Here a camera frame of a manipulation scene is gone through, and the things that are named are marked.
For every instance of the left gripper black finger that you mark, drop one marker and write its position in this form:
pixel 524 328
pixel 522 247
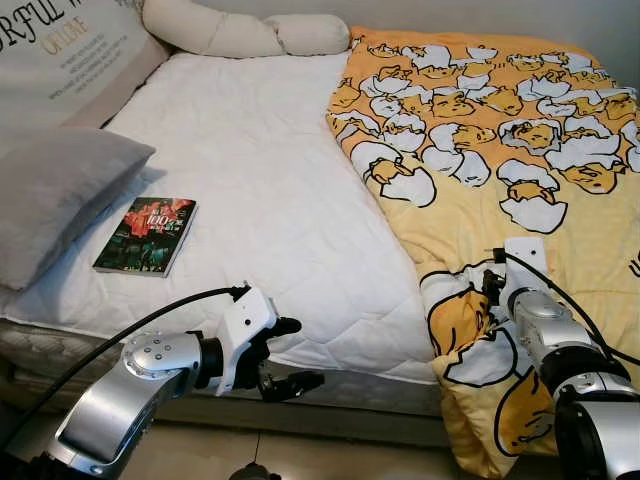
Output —
pixel 284 327
pixel 295 384

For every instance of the dark green red book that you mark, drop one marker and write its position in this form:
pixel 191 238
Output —
pixel 148 235

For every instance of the grey rectangular pillow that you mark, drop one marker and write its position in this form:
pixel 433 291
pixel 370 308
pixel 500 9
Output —
pixel 60 195

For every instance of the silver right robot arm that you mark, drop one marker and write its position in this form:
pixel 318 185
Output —
pixel 580 380

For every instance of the grey quilted mattress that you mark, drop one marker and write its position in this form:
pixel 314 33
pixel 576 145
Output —
pixel 380 395

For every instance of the white quilted mattress pad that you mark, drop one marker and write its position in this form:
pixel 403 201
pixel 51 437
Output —
pixel 270 200

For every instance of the yellow cartoon egg print blanket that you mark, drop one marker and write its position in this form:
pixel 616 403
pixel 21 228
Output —
pixel 500 130

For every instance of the beige knotted bolster pillow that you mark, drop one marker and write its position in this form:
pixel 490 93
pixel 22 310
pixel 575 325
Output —
pixel 230 32

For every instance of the grey lettered headboard cushion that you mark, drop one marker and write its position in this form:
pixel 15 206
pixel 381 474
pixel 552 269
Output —
pixel 70 55

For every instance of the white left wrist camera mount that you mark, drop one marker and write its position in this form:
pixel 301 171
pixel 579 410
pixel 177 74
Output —
pixel 240 320

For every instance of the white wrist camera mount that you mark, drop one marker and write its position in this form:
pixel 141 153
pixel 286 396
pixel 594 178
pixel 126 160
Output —
pixel 527 260
pixel 240 320

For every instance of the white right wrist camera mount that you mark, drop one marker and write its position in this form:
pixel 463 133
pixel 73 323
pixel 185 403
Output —
pixel 527 260

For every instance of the grey bed frame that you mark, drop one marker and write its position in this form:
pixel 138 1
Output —
pixel 380 425

